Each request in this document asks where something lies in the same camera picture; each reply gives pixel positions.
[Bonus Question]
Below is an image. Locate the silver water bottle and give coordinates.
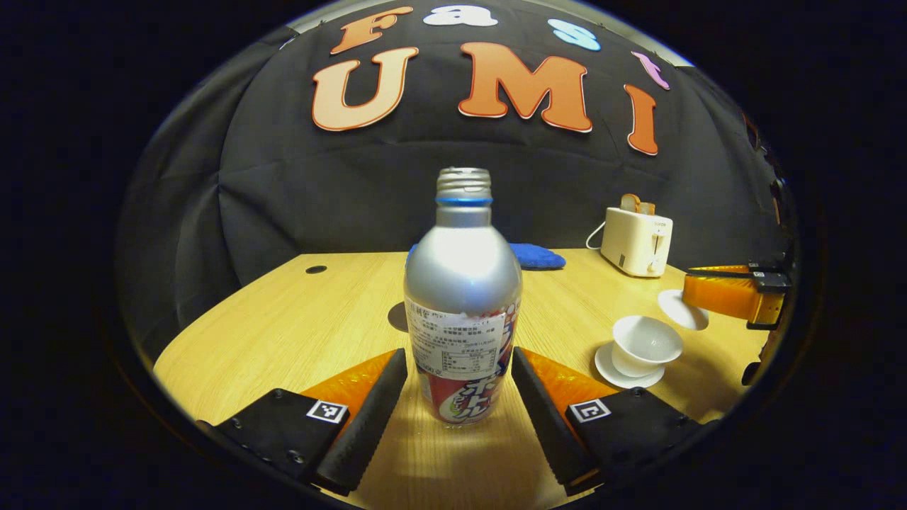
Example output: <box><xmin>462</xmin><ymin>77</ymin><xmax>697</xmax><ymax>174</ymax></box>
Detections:
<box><xmin>404</xmin><ymin>167</ymin><xmax>524</xmax><ymax>426</ymax></box>

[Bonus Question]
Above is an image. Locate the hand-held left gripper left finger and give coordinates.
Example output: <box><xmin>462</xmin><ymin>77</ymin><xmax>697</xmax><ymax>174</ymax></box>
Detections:
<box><xmin>197</xmin><ymin>347</ymin><xmax>410</xmax><ymax>497</ymax></box>

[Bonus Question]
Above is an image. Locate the black backdrop cloth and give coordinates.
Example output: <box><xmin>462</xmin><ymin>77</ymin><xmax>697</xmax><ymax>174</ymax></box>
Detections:
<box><xmin>117</xmin><ymin>0</ymin><xmax>798</xmax><ymax>362</ymax></box>

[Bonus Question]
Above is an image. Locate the white saucer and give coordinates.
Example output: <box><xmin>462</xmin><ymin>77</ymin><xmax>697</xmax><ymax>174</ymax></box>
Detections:
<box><xmin>595</xmin><ymin>342</ymin><xmax>667</xmax><ymax>390</ymax></box>

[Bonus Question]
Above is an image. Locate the blue folded cloth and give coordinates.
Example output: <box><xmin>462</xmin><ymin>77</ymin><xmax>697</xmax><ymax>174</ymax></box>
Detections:
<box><xmin>407</xmin><ymin>243</ymin><xmax>568</xmax><ymax>271</ymax></box>

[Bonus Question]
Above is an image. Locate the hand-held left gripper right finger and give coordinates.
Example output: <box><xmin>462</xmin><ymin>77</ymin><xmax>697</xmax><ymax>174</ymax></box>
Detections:
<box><xmin>511</xmin><ymin>346</ymin><xmax>721</xmax><ymax>497</ymax></box>

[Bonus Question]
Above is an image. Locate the white teacup lid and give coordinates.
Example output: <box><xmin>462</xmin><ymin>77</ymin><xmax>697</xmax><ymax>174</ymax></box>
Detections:
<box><xmin>658</xmin><ymin>288</ymin><xmax>710</xmax><ymax>332</ymax></box>

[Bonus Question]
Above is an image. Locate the cream toaster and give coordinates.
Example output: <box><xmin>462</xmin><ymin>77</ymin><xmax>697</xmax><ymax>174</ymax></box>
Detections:
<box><xmin>601</xmin><ymin>207</ymin><xmax>674</xmax><ymax>278</ymax></box>

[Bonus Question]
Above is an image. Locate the white teacup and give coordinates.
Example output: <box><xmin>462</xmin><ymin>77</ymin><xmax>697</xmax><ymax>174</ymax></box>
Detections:
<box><xmin>612</xmin><ymin>315</ymin><xmax>684</xmax><ymax>378</ymax></box>

